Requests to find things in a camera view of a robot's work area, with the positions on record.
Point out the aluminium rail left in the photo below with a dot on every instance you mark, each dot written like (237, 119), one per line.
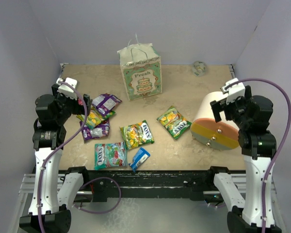
(28, 181)

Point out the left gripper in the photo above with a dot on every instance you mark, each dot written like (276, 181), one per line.
(78, 109)

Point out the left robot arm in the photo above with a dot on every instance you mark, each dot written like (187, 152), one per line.
(49, 211)

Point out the green fox's bag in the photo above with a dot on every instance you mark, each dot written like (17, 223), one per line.
(174, 122)
(136, 135)
(98, 115)

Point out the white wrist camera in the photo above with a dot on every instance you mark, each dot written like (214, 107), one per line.
(232, 91)
(66, 90)

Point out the black front frame rail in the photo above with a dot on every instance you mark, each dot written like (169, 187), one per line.
(195, 185)

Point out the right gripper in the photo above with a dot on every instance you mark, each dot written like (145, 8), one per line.
(217, 105)

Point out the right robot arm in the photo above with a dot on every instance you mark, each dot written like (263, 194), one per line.
(252, 213)

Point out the teal Fox's candy bag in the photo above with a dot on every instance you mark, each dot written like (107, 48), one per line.
(110, 155)

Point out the white cylinder striped lid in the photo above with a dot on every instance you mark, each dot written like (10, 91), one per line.
(219, 136)

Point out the grey tape roll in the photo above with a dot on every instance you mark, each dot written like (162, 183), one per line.
(199, 68)

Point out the green cake paper bag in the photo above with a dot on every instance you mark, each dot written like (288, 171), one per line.
(141, 70)

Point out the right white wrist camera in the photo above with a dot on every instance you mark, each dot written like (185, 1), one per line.
(232, 91)

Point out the purple snack bag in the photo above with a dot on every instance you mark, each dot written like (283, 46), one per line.
(101, 130)
(104, 103)

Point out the blue snack packet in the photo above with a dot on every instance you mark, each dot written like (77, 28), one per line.
(140, 157)

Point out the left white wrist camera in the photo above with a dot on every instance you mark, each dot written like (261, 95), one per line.
(66, 90)

